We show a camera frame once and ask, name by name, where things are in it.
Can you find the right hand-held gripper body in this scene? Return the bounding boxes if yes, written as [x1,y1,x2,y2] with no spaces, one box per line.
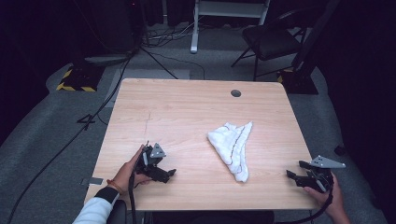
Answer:
[306,155,347,194]

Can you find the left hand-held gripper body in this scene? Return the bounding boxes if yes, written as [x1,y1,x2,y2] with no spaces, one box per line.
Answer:
[134,141,167,177]

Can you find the white towel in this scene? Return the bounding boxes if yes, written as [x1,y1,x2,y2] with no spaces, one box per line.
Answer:
[206,120,254,184]

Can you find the person's right hand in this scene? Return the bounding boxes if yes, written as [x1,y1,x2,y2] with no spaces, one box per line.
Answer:
[303,175,346,215]

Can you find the person's left hand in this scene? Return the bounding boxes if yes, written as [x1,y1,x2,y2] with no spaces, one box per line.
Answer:
[111,144,153,195]

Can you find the black caster wheel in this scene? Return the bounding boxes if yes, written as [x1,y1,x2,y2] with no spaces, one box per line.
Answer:
[333,144,347,157]

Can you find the grey tape strip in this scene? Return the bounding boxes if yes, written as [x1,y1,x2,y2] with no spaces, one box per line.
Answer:
[81,176,104,187]

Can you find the person's dark clothed legs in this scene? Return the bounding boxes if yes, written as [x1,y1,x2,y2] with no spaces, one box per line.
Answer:
[106,199,276,224]

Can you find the black tripod leg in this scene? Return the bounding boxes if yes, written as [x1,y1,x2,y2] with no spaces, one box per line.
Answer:
[139,46,179,80]

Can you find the black folding chair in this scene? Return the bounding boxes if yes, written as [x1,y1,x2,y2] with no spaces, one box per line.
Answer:
[231,7,307,82]

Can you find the dark equipment box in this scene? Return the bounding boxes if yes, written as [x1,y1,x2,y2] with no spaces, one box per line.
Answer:
[74,0,145,56]

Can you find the right hand-held gripper cable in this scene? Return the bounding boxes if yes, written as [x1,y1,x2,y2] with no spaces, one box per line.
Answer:
[275,176,335,224]

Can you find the hand-held gripper cable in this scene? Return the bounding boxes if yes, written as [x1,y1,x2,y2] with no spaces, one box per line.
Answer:
[128,164,138,224]
[275,176,335,224]

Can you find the left hand-held gripper cable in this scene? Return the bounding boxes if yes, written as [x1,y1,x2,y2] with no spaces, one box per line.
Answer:
[128,164,138,224]

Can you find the orange bracelet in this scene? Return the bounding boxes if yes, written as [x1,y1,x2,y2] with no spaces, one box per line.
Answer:
[106,178,124,194]

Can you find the black yellow striped base plate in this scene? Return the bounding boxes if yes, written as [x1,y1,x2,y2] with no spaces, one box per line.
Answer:
[55,63,106,93]
[276,68,319,95]

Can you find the long black floor cable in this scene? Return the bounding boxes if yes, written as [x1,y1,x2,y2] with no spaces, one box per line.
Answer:
[7,55,133,224]

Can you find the thin black floor cable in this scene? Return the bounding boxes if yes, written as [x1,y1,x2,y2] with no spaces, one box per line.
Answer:
[146,49,206,80]

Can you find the bundle of floor cables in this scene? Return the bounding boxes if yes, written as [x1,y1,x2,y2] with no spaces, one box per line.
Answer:
[143,22,200,49]

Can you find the black slanted stand post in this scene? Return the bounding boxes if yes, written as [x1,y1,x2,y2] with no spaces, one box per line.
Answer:
[292,0,342,76]

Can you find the white desk frame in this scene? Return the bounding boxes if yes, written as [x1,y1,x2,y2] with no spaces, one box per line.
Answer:
[190,0,271,54]

